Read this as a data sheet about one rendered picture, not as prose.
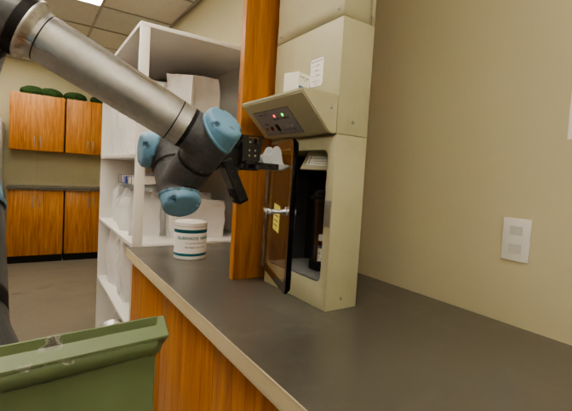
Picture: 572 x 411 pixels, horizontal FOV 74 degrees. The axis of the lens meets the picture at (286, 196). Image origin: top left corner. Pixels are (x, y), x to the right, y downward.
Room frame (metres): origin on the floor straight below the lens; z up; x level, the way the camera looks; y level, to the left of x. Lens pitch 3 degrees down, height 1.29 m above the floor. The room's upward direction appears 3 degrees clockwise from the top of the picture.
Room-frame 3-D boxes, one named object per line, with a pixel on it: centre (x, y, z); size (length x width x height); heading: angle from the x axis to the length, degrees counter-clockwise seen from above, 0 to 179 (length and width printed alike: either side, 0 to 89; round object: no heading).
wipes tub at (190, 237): (1.56, 0.38, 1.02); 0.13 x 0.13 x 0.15
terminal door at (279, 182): (1.10, 0.02, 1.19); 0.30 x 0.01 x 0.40; 14
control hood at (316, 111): (1.10, 0.02, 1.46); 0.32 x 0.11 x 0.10; 34
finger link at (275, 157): (0.95, 0.03, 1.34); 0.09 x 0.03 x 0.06; 124
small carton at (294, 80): (1.06, -0.01, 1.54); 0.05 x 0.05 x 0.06; 52
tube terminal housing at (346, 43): (1.20, -0.14, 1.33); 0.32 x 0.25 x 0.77; 34
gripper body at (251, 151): (0.90, 0.13, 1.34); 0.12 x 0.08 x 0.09; 124
